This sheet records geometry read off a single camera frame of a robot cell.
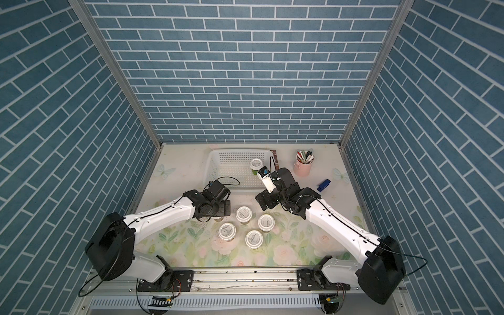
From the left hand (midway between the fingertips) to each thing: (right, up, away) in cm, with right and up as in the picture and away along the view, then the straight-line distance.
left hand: (225, 211), depth 87 cm
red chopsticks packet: (+24, +23, +21) cm, 39 cm away
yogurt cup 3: (+2, -7, -6) cm, 9 cm away
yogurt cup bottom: (+13, -9, -9) cm, 18 cm away
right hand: (+18, +10, -7) cm, 22 cm away
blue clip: (+49, +10, +14) cm, 52 cm away
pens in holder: (+39, +25, +16) cm, 49 cm away
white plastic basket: (0, +19, +22) cm, 29 cm away
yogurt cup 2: (+18, -4, -4) cm, 19 cm away
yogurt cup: (+8, -1, -2) cm, 9 cm away
